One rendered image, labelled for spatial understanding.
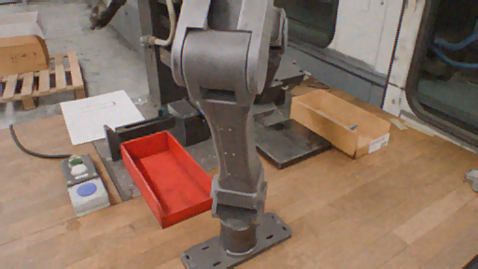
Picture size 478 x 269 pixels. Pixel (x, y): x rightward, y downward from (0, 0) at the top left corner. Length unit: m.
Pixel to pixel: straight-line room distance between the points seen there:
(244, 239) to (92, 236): 0.29
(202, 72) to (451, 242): 0.57
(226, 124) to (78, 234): 0.42
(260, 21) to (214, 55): 0.06
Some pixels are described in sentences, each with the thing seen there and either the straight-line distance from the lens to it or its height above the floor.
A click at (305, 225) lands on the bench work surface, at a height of 0.90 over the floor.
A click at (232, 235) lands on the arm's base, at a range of 0.59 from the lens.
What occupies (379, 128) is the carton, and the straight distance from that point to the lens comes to 0.97.
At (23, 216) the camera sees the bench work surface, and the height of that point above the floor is 0.90.
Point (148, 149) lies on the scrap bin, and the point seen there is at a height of 0.92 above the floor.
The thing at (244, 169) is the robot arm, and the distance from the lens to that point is 0.49.
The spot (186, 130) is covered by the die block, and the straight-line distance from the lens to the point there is 0.89.
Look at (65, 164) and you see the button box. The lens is 0.88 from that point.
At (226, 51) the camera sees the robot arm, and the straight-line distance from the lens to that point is 0.35.
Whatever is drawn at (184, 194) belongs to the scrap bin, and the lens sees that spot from 0.75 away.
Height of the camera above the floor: 1.39
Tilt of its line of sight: 31 degrees down
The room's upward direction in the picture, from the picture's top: straight up
